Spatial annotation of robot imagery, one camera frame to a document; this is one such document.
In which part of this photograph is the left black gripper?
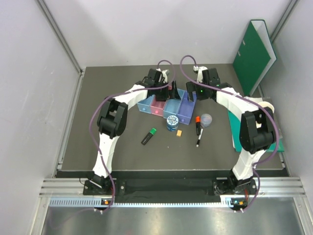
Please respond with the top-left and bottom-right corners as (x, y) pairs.
(154, 79), (180, 101)

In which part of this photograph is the teal blue drawer box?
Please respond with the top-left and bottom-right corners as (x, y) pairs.
(163, 89), (185, 118)

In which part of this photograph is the pink drawer box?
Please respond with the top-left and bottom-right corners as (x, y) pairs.
(150, 96), (167, 117)

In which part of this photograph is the purple drawer box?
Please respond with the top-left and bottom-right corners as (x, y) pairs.
(177, 91), (197, 125)

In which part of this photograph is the blue paint jar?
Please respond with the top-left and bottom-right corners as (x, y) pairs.
(166, 115), (179, 132)

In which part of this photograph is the orange cap black highlighter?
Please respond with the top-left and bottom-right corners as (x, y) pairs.
(195, 116), (201, 136)

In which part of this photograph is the green cap black highlighter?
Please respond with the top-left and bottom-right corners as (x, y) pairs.
(141, 128), (157, 145)

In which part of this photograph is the black cap white marker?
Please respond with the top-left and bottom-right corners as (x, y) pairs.
(196, 128), (203, 147)

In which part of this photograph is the light blue drawer box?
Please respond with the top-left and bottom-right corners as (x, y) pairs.
(137, 95), (155, 114)

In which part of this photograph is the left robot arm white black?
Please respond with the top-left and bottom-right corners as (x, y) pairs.
(90, 68), (180, 194)

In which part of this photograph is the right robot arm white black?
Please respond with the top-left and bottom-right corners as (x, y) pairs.
(186, 66), (276, 195)

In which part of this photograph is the green flat folder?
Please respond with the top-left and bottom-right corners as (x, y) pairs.
(228, 111), (285, 152)

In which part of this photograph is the beige paper cup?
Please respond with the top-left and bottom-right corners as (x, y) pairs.
(258, 101), (274, 115)

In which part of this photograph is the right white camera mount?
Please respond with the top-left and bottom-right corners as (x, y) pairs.
(193, 65), (208, 83)

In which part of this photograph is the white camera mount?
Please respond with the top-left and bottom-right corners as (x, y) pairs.
(193, 65), (208, 83)
(160, 70), (170, 84)

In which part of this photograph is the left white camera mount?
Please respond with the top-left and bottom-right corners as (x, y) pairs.
(160, 70), (170, 84)

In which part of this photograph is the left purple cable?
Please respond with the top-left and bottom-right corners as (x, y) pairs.
(88, 60), (176, 213)

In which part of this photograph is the purple cable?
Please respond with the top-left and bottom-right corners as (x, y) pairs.
(88, 60), (176, 213)
(179, 55), (280, 213)

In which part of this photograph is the green ring binder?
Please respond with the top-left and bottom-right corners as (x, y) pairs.
(233, 20), (277, 96)

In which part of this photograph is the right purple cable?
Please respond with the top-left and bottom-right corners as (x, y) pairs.
(179, 55), (280, 213)

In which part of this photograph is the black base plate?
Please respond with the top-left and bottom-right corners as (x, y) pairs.
(83, 177), (257, 204)

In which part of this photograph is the aluminium frame rail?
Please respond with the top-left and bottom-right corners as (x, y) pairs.
(39, 177), (306, 210)

